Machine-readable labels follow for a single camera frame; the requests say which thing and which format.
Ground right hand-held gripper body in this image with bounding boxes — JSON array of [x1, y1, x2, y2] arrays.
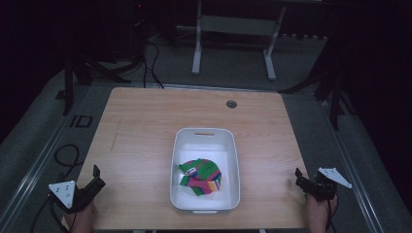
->
[[303, 166, 354, 203]]

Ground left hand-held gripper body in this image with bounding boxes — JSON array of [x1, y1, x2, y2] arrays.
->
[[48, 176, 107, 215]]

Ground green pink striped cloth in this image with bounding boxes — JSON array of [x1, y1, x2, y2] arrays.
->
[[178, 157, 223, 197]]

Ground white plastic bin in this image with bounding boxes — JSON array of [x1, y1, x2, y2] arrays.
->
[[169, 127, 242, 215]]

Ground person's right hand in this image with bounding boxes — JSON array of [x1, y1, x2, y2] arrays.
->
[[305, 193, 338, 233]]

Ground person's left hand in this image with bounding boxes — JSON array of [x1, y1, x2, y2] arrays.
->
[[64, 201, 98, 233]]

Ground black tripod stand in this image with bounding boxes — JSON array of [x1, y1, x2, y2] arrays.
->
[[55, 45, 145, 117], [277, 38, 358, 131]]

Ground white metal stand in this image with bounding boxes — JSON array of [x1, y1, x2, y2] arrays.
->
[[190, 0, 289, 83]]

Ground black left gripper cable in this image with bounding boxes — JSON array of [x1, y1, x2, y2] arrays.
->
[[38, 193, 73, 233]]

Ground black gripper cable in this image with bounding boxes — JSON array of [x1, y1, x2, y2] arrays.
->
[[326, 193, 340, 233], [38, 193, 73, 233]]

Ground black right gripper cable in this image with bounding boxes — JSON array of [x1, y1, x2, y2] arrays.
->
[[326, 193, 340, 233]]

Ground black looped floor cable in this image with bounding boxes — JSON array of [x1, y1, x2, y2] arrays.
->
[[53, 143, 84, 180]]

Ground black hanging cables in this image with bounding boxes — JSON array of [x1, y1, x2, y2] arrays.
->
[[141, 18, 165, 90]]

